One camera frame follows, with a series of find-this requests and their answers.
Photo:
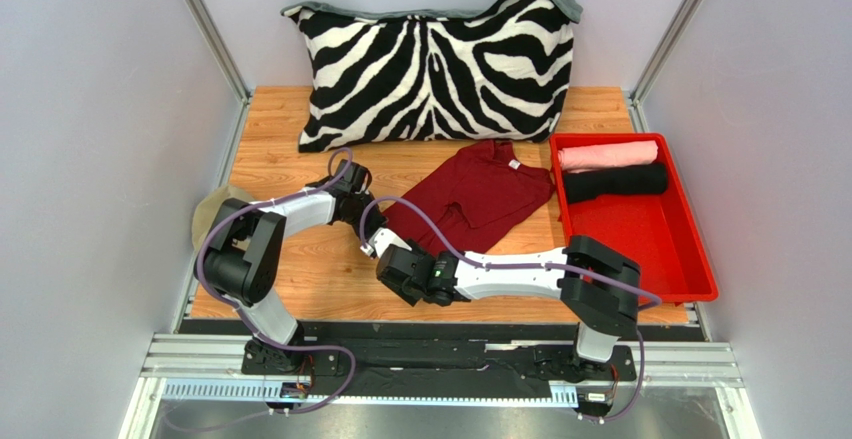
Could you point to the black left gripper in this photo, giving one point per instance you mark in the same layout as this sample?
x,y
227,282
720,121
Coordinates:
x,y
377,219

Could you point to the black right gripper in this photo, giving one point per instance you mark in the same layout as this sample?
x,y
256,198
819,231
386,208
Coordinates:
x,y
394,277

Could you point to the dark red t shirt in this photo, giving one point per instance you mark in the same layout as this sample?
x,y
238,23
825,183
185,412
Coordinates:
x,y
476,197

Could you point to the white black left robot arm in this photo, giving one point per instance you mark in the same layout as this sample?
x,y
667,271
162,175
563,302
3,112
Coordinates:
x,y
238,260

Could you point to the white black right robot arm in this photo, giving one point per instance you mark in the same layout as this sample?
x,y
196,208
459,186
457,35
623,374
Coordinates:
x,y
599,285

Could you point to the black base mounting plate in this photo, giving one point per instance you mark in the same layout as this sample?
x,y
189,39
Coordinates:
x,y
438,360

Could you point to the zebra print pillow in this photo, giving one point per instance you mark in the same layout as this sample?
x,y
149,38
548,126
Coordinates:
x,y
499,73

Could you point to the beige baseball cap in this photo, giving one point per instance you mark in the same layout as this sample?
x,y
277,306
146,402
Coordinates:
x,y
206,211

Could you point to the rolled black t shirt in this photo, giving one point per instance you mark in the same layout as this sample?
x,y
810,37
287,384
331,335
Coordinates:
x,y
648,179

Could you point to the rolled pink t shirt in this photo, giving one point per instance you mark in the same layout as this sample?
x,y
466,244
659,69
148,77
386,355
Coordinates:
x,y
605,156

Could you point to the red plastic tray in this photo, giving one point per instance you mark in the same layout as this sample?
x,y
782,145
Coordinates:
x,y
656,231

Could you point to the left aluminium corner post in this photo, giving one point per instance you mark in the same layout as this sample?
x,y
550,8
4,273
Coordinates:
x,y
219,49

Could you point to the aluminium corner post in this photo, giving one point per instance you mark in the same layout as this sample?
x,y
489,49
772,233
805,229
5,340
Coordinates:
x,y
219,49
674,31

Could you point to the aluminium frame rail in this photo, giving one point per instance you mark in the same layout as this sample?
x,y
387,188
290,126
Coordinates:
x,y
209,367

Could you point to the right aluminium corner post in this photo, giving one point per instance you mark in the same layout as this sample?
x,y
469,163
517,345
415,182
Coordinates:
x,y
674,31

